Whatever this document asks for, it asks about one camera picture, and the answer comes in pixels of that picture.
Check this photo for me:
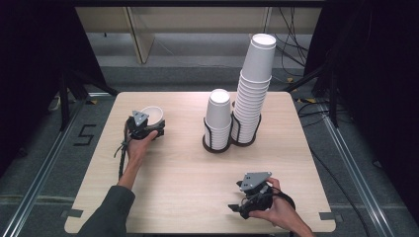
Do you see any bundle of black cables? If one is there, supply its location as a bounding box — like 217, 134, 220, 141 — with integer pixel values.
272, 6, 311, 84

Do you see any hand-held gripper cable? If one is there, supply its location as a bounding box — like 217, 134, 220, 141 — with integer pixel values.
114, 120, 132, 182
272, 190, 296, 212

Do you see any black curtain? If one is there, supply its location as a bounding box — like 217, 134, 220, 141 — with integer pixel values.
0, 0, 111, 177
301, 0, 419, 226

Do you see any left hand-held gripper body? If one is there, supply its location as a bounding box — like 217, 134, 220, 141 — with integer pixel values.
126, 110, 158, 141

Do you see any person's right hand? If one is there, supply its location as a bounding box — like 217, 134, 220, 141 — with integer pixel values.
247, 177, 298, 233

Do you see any left hand-held gripper cable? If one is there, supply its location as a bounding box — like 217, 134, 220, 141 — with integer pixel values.
114, 120, 132, 182

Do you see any black metal stand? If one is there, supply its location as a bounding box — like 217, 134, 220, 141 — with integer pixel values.
282, 58, 341, 129
58, 64, 121, 132

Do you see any beige wooden cabinet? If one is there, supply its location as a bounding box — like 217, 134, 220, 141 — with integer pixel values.
75, 6, 322, 65

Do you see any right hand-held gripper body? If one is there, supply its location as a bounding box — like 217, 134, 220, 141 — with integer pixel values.
238, 171, 275, 220

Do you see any black wire cup holder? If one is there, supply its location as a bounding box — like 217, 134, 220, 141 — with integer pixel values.
201, 110, 263, 155

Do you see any black floor cable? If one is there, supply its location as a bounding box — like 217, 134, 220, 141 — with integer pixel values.
296, 99, 373, 237

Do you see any grey tape piece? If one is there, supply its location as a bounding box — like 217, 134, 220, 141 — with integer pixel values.
318, 211, 344, 222

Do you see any person's left hand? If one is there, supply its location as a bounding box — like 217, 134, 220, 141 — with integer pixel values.
126, 129, 159, 166

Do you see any tall stack of white cups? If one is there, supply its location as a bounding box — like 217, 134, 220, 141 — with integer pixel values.
229, 33, 278, 144

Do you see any right hand-held gripper cable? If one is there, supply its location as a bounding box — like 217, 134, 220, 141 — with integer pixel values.
272, 190, 296, 212

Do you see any aluminium floor rail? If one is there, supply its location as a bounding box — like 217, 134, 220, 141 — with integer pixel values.
316, 104, 397, 237
1, 98, 87, 237

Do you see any short stack of white cups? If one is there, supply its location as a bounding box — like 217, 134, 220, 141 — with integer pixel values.
204, 88, 233, 151

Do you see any white paper cup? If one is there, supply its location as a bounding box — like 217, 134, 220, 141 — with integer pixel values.
140, 105, 165, 128

